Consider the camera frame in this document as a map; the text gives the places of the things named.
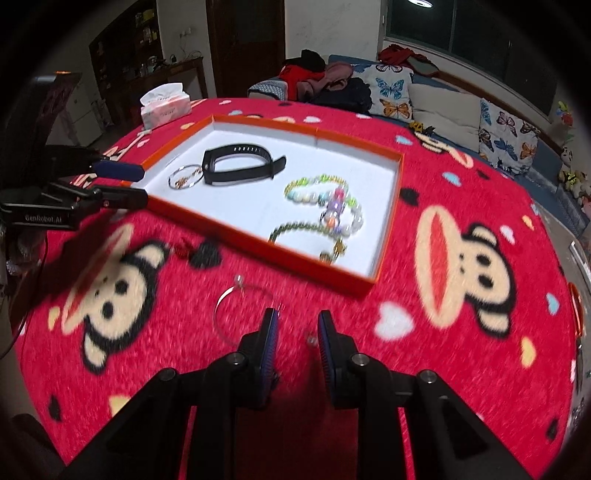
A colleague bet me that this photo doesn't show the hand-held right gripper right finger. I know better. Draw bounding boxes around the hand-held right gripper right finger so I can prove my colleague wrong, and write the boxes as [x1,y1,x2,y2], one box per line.
[318,310,536,480]

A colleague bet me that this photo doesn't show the purple bead bracelet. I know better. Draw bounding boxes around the purple bead bracelet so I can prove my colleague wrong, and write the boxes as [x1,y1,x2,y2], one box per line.
[321,187,348,229]

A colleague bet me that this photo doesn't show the butterfly print pillow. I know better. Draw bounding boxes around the butterfly print pillow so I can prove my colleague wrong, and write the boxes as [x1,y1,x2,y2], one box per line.
[362,64,414,121]
[478,98,542,176]

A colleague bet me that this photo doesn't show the green bead bracelet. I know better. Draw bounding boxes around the green bead bracelet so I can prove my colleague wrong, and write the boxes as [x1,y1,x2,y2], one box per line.
[268,220,343,246]

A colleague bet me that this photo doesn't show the black smart band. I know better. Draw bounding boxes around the black smart band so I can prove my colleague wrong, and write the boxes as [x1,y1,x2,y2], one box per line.
[202,144,287,186]

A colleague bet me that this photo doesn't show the pastel bead bracelet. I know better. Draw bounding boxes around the pastel bead bracelet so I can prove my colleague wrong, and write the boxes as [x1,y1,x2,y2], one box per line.
[284,174,365,238]

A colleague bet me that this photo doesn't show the white cabinet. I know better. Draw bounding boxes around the white cabinet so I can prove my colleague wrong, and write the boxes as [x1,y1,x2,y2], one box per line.
[65,83,105,144]

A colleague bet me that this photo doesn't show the pink tissue box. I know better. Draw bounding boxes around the pink tissue box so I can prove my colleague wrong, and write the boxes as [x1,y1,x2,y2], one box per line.
[140,82,192,131]

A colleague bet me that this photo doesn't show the orange cardboard box tray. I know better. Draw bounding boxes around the orange cardboard box tray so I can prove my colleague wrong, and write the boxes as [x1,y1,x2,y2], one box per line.
[121,114,404,296]

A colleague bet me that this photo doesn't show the red garment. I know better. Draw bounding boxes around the red garment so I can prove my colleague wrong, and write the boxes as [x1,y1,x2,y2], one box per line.
[279,65,324,100]

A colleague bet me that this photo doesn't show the thin silver wire bangle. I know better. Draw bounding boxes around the thin silver wire bangle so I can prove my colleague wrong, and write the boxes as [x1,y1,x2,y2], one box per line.
[213,274,319,349]

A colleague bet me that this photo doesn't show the orange handled scissors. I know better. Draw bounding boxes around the orange handled scissors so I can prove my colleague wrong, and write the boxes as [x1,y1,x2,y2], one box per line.
[568,281,584,339]

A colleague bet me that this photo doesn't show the blue sofa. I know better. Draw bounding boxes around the blue sofa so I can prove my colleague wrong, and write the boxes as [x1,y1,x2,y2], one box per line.
[247,54,591,227]

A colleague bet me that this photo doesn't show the pile of plush toys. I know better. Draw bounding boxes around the pile of plush toys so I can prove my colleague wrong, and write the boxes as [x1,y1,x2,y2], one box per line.
[558,145,591,206]

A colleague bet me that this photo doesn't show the silver ring bangle with charms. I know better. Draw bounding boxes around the silver ring bangle with charms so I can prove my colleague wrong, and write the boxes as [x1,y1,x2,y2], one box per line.
[167,164,204,190]

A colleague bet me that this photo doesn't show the dark wooden display cabinet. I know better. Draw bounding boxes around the dark wooden display cabinet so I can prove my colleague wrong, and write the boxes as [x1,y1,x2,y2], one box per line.
[89,0,162,130]

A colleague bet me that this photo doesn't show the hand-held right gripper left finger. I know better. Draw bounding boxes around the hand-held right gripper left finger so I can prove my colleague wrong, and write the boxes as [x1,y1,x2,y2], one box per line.
[55,307,281,480]

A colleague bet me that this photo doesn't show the grey pillow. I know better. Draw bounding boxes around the grey pillow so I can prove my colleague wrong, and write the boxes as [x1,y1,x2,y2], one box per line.
[409,83,483,153]

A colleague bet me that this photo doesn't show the colourful flower decoration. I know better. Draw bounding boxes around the colourful flower decoration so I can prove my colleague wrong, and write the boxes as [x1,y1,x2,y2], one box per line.
[556,100,578,139]

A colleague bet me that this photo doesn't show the red clothes on sill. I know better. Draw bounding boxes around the red clothes on sill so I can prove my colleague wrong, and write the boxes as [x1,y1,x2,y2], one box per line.
[379,44,439,75]

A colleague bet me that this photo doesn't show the pink garment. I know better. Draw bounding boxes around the pink garment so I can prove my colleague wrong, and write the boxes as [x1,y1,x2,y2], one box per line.
[302,62,354,93]

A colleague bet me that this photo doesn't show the dark window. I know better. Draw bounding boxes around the dark window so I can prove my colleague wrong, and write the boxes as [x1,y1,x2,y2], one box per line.
[383,0,559,116]

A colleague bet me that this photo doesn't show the wooden side table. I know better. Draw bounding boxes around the wooden side table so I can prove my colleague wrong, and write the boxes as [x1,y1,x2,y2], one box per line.
[124,56,206,104]

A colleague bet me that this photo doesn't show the black garment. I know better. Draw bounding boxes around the black garment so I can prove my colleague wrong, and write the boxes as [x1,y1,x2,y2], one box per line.
[300,50,327,72]

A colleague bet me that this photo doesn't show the dark bag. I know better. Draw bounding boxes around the dark bag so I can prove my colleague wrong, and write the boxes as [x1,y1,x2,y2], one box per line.
[314,78,373,114]

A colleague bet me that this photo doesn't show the dark wooden door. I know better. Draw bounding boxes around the dark wooden door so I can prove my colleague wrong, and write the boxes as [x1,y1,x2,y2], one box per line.
[205,0,287,100]

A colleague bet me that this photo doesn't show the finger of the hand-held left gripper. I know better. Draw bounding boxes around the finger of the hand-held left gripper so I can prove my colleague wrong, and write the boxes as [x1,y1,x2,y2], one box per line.
[51,185,149,210]
[60,145,145,182]

